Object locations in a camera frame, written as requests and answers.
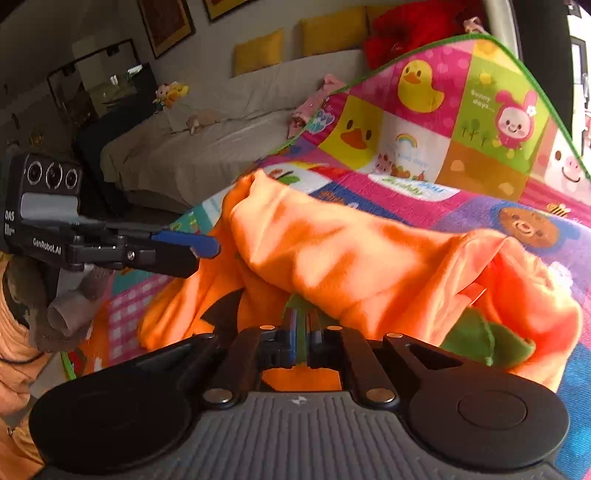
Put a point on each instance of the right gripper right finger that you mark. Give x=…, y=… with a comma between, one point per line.
x=340, y=358

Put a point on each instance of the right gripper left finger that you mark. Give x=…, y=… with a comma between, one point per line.
x=246, y=355

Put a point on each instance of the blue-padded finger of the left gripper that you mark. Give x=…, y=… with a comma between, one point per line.
x=171, y=253

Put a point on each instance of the orange garment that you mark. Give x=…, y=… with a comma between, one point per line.
x=368, y=273

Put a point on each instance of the person's hand on gripper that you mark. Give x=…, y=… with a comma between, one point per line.
x=55, y=323

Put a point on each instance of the white sofa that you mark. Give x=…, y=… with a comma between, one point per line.
x=159, y=164

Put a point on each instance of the black glass cabinet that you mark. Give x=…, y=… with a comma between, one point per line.
x=101, y=82

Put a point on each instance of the small beige plush toy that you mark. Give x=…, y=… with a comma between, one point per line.
x=201, y=119

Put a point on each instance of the plush toy bouquet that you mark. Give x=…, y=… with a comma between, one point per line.
x=167, y=94

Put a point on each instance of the yellow cushion left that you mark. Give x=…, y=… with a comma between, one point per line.
x=259, y=53

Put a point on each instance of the yellow cushion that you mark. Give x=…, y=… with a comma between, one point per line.
x=339, y=31
x=259, y=53

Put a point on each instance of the pink baby garment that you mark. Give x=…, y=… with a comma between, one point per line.
x=302, y=115

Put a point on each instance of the colourful cartoon play mat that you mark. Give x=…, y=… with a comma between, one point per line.
x=453, y=138

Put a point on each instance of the yellow cushion right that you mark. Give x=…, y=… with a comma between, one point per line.
x=339, y=31

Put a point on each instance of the red cushion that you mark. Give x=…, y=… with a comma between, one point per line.
x=404, y=28

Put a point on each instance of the framed picture gold frame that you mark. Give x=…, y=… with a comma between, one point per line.
x=166, y=22

